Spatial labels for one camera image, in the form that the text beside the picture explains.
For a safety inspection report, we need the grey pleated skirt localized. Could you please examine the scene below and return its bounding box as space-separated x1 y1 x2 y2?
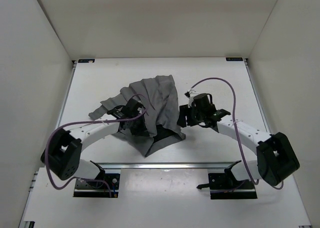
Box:
88 75 186 157

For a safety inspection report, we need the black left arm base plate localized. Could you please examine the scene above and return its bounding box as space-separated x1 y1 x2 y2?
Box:
73 170 121 198

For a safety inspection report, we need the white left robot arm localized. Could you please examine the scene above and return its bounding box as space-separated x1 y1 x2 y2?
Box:
41 98 148 190

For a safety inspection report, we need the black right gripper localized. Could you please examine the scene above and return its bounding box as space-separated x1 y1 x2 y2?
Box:
177 103 205 128

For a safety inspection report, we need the aluminium front table rail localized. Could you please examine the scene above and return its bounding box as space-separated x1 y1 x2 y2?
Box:
98 162 234 169

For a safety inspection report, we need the blue corner label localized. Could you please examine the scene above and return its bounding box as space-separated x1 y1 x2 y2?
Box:
77 59 95 63
225 57 243 62

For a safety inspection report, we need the right blue corner label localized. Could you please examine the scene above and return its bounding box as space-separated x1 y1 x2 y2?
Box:
225 57 243 62

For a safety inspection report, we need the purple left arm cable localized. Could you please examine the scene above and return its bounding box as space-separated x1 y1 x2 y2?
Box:
43 94 150 198

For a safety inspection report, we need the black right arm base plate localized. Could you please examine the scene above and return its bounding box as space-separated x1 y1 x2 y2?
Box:
208 173 258 200

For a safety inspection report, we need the left blue corner label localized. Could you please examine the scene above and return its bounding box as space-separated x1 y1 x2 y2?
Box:
77 59 95 63

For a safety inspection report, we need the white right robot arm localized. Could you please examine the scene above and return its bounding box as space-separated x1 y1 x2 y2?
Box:
177 92 300 188

